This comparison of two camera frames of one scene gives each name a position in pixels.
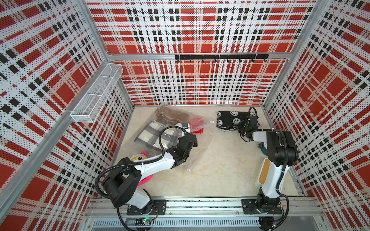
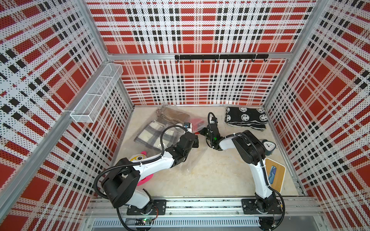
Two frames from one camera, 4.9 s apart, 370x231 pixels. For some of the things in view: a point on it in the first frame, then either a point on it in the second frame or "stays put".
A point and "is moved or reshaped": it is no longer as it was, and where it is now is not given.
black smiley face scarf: (228, 120) is moved or reshaped
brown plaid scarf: (173, 114) stays put
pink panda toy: (143, 155) stays put
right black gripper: (239, 124) → (202, 131)
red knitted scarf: (196, 125) stays put
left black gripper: (195, 144) stays put
